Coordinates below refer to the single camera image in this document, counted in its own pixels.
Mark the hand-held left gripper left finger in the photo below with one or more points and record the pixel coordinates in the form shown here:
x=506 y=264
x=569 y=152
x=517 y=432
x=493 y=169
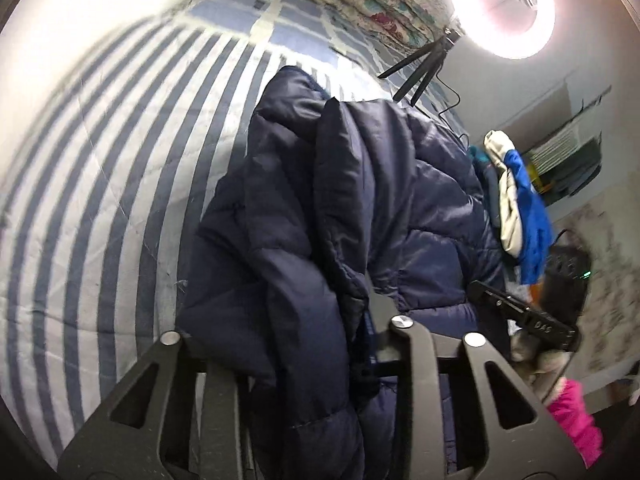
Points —
x=220 y=400

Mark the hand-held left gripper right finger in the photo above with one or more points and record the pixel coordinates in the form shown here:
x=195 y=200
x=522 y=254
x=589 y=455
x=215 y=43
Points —
x=385 y=310

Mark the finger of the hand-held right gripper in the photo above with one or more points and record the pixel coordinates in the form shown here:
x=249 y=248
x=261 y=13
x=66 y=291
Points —
x=485 y=294

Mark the navy puffer jacket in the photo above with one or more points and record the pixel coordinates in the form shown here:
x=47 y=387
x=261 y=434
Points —
x=300 y=210

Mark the clothes rack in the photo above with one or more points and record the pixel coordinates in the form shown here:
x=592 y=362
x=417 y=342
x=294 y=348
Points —
x=570 y=170

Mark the person's right hand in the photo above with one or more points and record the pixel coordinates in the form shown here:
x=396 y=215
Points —
x=540 y=365

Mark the blue and white jacket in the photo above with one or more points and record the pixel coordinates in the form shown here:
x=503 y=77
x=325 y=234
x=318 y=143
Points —
x=532 y=210

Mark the teal garment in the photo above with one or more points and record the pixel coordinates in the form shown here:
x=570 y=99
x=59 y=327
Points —
x=482 y=160

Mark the dark hanging jackets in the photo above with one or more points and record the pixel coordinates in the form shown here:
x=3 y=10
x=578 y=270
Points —
x=575 y=180

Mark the white green striped garment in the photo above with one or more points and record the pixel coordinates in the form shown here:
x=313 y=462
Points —
x=552 y=147

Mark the black tripod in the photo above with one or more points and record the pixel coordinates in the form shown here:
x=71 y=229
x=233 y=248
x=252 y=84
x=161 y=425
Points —
x=425 y=60

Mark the striped bed sheet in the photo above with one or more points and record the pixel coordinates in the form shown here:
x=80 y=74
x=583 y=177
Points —
x=100 y=160

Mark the wall poster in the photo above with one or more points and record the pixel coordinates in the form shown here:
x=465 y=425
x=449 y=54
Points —
x=610 y=285

